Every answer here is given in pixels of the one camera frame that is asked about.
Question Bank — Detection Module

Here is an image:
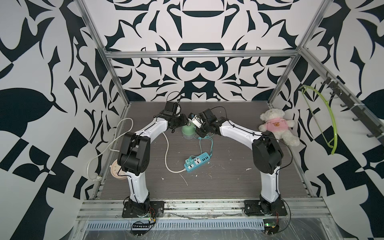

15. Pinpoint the green cordless meat grinder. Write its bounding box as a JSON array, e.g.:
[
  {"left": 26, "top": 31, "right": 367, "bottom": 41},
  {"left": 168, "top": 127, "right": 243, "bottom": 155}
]
[{"left": 182, "top": 124, "right": 196, "bottom": 140}]

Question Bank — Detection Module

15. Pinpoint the pink round clock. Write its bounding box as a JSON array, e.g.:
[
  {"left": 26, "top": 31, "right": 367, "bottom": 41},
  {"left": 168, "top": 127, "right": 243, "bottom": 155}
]
[{"left": 110, "top": 160, "right": 126, "bottom": 180}]

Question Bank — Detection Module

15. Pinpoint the white teddy bear pink shirt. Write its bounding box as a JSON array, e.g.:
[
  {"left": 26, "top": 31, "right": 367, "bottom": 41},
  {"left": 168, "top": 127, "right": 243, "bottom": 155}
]
[{"left": 259, "top": 109, "right": 300, "bottom": 147}]

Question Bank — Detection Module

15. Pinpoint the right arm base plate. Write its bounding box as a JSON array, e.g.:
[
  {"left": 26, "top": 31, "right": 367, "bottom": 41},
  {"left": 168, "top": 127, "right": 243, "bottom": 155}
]
[{"left": 244, "top": 198, "right": 288, "bottom": 217}]

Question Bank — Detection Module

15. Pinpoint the teal power strip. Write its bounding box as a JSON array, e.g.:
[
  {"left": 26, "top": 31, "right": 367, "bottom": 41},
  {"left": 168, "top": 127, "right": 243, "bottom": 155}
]
[{"left": 184, "top": 152, "right": 211, "bottom": 172}]

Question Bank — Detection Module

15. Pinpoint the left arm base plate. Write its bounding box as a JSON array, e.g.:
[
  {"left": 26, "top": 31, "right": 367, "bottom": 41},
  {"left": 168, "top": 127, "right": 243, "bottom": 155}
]
[{"left": 122, "top": 200, "right": 165, "bottom": 218}]

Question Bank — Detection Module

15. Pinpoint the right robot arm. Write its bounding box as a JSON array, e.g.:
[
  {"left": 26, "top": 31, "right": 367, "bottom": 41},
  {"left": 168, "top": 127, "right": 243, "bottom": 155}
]
[{"left": 188, "top": 109, "right": 284, "bottom": 211}]

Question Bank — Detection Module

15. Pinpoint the teal usb power adapter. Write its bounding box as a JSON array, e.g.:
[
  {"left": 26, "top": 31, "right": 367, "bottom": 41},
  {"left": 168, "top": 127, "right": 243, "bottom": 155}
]
[{"left": 185, "top": 156, "right": 194, "bottom": 168}]

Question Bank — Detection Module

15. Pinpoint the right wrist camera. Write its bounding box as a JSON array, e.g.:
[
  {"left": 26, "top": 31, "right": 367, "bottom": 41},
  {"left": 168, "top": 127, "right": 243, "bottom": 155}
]
[{"left": 188, "top": 113, "right": 203, "bottom": 128}]

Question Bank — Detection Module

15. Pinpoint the black wall hook rack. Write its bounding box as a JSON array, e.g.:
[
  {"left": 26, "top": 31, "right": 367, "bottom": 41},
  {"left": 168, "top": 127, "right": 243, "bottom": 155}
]
[{"left": 322, "top": 72, "right": 384, "bottom": 145}]

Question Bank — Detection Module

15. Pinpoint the teal usb charging cable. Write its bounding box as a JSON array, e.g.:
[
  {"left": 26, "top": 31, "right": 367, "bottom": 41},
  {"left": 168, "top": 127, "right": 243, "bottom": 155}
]
[{"left": 197, "top": 135, "right": 214, "bottom": 160}]

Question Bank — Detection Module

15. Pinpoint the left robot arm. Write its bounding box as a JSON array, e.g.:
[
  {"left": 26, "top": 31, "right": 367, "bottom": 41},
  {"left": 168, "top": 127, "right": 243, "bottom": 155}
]
[{"left": 117, "top": 101, "right": 188, "bottom": 214}]

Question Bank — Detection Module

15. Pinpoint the green toy bow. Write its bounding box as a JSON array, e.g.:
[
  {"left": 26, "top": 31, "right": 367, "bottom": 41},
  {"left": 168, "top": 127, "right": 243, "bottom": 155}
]
[{"left": 299, "top": 85, "right": 339, "bottom": 155}]

